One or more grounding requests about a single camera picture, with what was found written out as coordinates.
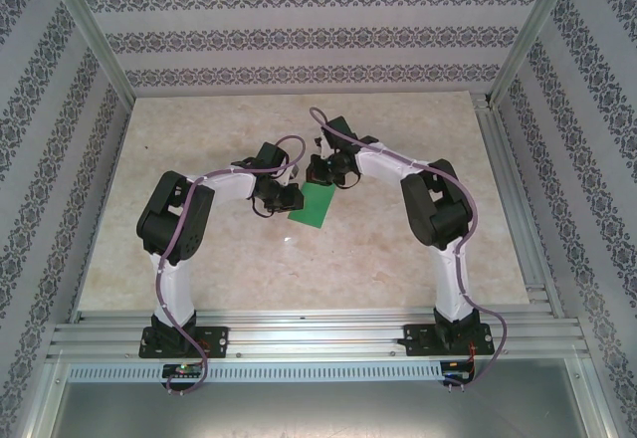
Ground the green paper sheet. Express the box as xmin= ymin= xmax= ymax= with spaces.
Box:
xmin=287 ymin=181 xmax=335 ymax=230

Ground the left circuit board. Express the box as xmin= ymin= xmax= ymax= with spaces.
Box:
xmin=161 ymin=362 xmax=204 ymax=379

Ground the circuit board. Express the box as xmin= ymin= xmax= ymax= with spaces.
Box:
xmin=442 ymin=361 xmax=475 ymax=379
xmin=161 ymin=362 xmax=204 ymax=379

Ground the grey metal panel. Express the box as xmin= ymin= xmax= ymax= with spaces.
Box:
xmin=47 ymin=381 xmax=612 ymax=438

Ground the right circuit board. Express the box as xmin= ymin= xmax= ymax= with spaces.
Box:
xmin=442 ymin=361 xmax=475 ymax=379

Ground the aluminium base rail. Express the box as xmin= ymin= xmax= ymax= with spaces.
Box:
xmin=47 ymin=308 xmax=587 ymax=360

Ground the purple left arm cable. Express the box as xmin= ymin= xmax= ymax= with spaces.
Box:
xmin=156 ymin=134 xmax=307 ymax=395

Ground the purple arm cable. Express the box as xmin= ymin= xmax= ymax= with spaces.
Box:
xmin=156 ymin=134 xmax=307 ymax=395
xmin=309 ymin=107 xmax=509 ymax=390

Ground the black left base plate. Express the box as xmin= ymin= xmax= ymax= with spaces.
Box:
xmin=138 ymin=326 xmax=231 ymax=359

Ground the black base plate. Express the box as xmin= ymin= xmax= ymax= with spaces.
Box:
xmin=138 ymin=326 xmax=231 ymax=359
xmin=402 ymin=323 xmax=498 ymax=358

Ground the aluminium side rail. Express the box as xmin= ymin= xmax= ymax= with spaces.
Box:
xmin=472 ymin=90 xmax=568 ymax=320

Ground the slotted grey cable duct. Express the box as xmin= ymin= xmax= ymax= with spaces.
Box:
xmin=66 ymin=360 xmax=446 ymax=384

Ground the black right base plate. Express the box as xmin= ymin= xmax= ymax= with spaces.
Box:
xmin=402 ymin=323 xmax=498 ymax=358

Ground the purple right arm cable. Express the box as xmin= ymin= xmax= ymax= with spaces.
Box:
xmin=309 ymin=107 xmax=509 ymax=390

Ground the aluminium frame post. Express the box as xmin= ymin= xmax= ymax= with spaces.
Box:
xmin=488 ymin=0 xmax=583 ymax=109
xmin=43 ymin=0 xmax=138 ymax=105

